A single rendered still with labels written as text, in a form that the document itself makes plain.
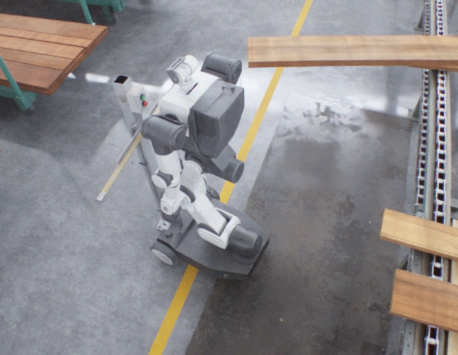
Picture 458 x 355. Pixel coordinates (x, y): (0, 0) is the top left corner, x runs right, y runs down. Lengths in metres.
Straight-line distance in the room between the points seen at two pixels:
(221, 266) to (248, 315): 0.34
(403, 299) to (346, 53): 1.52
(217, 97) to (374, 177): 1.85
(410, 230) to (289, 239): 1.05
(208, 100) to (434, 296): 1.18
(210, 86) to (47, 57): 2.40
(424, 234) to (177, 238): 1.43
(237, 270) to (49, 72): 2.28
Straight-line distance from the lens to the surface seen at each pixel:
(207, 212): 2.26
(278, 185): 2.88
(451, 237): 1.88
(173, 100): 1.49
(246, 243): 2.24
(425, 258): 1.85
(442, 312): 1.72
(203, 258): 2.40
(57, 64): 3.59
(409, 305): 1.67
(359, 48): 2.61
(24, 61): 3.80
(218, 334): 2.42
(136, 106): 1.80
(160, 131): 1.39
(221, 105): 1.45
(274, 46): 2.54
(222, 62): 1.65
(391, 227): 1.80
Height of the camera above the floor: 2.35
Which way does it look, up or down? 53 degrees down
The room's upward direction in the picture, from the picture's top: 6 degrees counter-clockwise
